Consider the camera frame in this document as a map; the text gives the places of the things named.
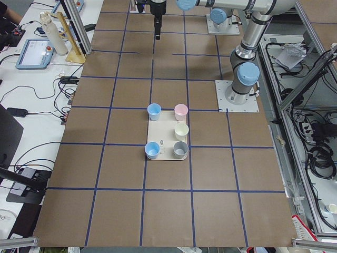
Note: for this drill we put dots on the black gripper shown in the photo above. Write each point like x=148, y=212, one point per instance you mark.
x=157, y=8

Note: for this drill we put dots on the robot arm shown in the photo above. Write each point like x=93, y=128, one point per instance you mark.
x=221, y=17
x=263, y=11

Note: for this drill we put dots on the blue cup near tray corner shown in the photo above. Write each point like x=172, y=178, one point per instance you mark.
x=154, y=111

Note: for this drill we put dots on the pink plastic cup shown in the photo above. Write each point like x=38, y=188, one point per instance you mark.
x=180, y=111

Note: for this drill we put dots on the pale green plastic cup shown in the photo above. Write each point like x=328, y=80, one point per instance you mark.
x=181, y=130

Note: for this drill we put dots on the light blue outer cup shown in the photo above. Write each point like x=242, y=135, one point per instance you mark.
x=152, y=150

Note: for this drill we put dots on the grey plastic cup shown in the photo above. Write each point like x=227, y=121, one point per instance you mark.
x=180, y=149

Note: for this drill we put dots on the wooden mug tree stand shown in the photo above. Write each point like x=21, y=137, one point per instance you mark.
x=75, y=55

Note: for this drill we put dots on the beige tall bottle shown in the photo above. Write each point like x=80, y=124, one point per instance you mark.
x=52, y=33

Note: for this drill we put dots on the cream serving tray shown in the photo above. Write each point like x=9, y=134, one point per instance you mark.
x=162, y=132

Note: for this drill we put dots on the blue teach pendant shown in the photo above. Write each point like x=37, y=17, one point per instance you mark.
x=35, y=55

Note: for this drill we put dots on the black power adapter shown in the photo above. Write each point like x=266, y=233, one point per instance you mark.
x=17, y=112

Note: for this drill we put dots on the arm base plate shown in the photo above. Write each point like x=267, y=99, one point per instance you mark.
x=229, y=101
x=225, y=28

